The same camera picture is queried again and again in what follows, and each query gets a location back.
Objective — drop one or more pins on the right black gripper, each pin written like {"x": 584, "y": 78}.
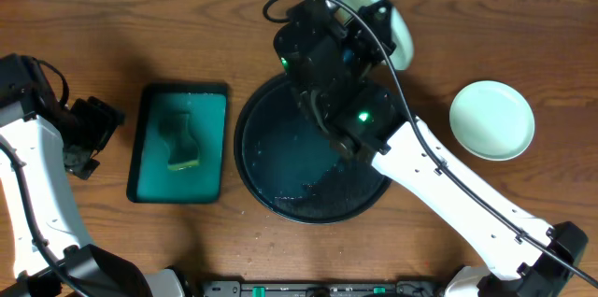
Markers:
{"x": 354, "y": 22}

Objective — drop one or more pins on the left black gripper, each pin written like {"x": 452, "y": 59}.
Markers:
{"x": 100, "y": 125}

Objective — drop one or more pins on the green yellow sponge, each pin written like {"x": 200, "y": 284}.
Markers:
{"x": 183, "y": 151}

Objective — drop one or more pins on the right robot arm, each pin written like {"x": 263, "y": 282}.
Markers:
{"x": 522, "y": 255}

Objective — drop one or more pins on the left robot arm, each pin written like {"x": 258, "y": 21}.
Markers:
{"x": 43, "y": 140}

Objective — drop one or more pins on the black rectangular water tray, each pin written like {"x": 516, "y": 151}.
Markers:
{"x": 150, "y": 181}

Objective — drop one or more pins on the round black serving tray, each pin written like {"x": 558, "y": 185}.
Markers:
{"x": 289, "y": 167}

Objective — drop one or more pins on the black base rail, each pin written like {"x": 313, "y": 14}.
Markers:
{"x": 230, "y": 288}

